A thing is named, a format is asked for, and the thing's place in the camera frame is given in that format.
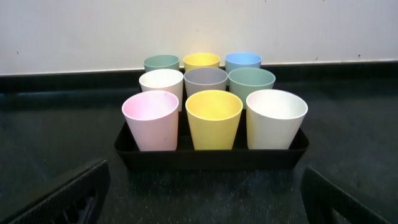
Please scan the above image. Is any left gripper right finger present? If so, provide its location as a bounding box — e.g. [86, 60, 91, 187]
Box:
[300, 166, 393, 224]

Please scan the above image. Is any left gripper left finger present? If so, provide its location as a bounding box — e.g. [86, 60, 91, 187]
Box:
[0, 159, 111, 224]

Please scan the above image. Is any white cup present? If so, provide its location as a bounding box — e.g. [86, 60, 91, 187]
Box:
[138, 68, 185, 112]
[245, 88, 309, 151]

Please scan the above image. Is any pink cup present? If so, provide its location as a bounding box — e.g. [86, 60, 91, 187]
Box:
[121, 90, 180, 152]

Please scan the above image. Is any yellow cup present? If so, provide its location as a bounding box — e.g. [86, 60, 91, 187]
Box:
[185, 90, 244, 151]
[182, 52, 221, 72]

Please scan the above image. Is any black tray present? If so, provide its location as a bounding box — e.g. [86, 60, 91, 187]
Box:
[114, 83, 310, 171]

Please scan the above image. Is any green cup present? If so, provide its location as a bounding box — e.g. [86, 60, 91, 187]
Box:
[228, 67, 276, 110]
[143, 54, 180, 73]

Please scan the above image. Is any blue cup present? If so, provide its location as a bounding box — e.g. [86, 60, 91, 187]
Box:
[224, 51, 263, 75]

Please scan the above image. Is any grey cup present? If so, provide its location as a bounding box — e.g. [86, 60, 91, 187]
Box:
[183, 67, 229, 98]

